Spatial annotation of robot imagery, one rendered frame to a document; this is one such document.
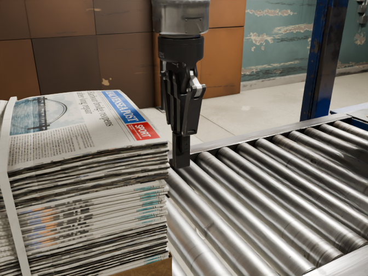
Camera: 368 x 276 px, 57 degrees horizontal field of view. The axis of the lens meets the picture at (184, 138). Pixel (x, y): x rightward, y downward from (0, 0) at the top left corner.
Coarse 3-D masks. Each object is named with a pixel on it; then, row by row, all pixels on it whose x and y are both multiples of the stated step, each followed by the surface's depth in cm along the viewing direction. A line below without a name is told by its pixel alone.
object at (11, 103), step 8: (8, 104) 53; (8, 112) 49; (8, 120) 46; (8, 128) 44; (8, 136) 42; (0, 144) 40; (8, 144) 41; (0, 152) 39; (0, 160) 37; (0, 168) 36
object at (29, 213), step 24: (0, 120) 50; (24, 120) 50; (24, 144) 43; (24, 168) 37; (0, 192) 38; (24, 192) 38; (0, 216) 38; (24, 216) 39; (0, 240) 39; (24, 240) 40; (0, 264) 40; (48, 264) 42
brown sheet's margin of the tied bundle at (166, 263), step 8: (152, 264) 49; (160, 264) 49; (168, 264) 50; (120, 272) 47; (128, 272) 47; (136, 272) 48; (144, 272) 49; (152, 272) 49; (160, 272) 50; (168, 272) 50
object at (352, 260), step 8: (360, 248) 58; (344, 256) 57; (352, 256) 57; (360, 256) 57; (328, 264) 55; (336, 264) 55; (344, 264) 55; (352, 264) 55; (360, 264) 55; (312, 272) 53; (320, 272) 53; (328, 272) 53; (336, 272) 53; (344, 272) 53; (352, 272) 53; (360, 272) 53
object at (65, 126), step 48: (48, 96) 61; (96, 96) 61; (48, 144) 42; (96, 144) 41; (144, 144) 42; (48, 192) 39; (96, 192) 42; (144, 192) 44; (48, 240) 41; (96, 240) 43; (144, 240) 46
